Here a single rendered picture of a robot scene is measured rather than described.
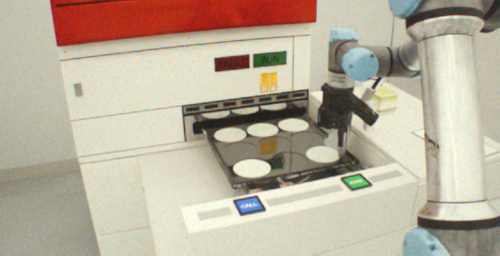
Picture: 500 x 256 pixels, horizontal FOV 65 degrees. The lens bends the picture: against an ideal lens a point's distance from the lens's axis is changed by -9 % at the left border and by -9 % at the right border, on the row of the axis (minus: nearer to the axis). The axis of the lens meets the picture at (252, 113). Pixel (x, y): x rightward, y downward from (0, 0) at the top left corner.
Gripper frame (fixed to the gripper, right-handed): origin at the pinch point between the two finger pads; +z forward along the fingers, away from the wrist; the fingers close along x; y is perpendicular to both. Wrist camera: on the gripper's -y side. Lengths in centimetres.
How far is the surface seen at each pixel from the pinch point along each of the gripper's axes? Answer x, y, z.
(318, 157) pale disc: 2.5, 6.6, 1.4
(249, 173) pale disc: 18.8, 20.1, 1.3
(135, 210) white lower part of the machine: 16, 68, 31
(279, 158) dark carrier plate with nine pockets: 7.5, 16.6, 1.5
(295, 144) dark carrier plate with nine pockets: -2.0, 15.2, 1.3
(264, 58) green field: -18.0, 33.1, -19.2
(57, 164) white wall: -50, 209, 83
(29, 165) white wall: -37, 222, 81
